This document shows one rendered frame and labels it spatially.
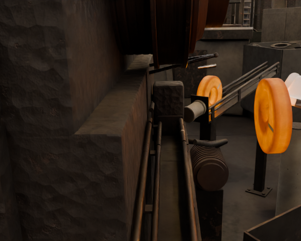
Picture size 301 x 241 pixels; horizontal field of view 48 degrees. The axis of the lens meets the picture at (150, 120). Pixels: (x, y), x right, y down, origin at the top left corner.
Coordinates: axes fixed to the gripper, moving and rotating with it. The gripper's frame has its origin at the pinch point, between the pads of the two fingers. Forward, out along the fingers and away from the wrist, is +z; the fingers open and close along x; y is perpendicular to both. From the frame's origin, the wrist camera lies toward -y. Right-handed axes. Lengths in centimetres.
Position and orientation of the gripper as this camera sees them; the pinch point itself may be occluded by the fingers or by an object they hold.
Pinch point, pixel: (273, 95)
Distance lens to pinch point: 72.7
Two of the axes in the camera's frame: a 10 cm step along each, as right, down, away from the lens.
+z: -9.7, -2.4, -0.2
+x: -0.5, 2.9, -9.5
